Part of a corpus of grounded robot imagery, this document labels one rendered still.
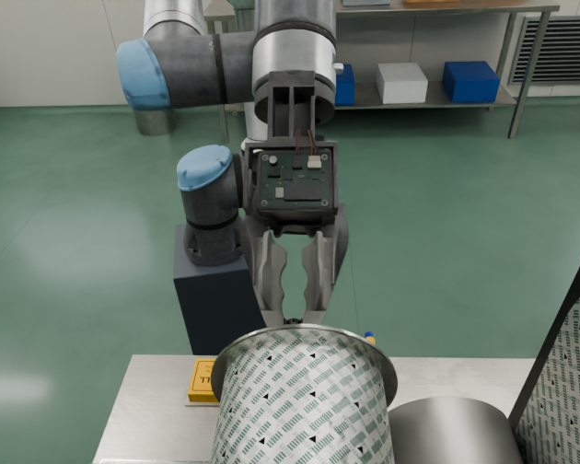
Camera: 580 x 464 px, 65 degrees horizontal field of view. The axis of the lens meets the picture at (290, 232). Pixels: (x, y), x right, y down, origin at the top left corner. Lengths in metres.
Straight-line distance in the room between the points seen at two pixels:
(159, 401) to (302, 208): 0.55
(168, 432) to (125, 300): 1.59
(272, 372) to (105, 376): 1.78
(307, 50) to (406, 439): 0.32
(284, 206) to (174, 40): 0.26
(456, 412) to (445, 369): 0.45
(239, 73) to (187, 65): 0.05
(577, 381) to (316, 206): 0.20
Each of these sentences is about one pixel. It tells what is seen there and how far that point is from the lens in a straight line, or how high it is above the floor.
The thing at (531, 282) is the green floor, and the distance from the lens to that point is 2.49.
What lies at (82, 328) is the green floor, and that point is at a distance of 2.30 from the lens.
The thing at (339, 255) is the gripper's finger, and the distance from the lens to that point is 0.39.
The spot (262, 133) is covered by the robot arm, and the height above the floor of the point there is 1.18.
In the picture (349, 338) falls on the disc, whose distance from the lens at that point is 0.33.
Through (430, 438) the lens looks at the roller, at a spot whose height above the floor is 1.23.
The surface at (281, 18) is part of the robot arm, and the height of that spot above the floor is 1.48.
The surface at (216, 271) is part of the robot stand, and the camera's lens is 1.01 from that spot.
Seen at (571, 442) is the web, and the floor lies 1.27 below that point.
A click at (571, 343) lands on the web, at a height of 1.33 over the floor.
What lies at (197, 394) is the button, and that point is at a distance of 0.79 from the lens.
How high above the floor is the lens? 1.57
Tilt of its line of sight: 38 degrees down
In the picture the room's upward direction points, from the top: 3 degrees counter-clockwise
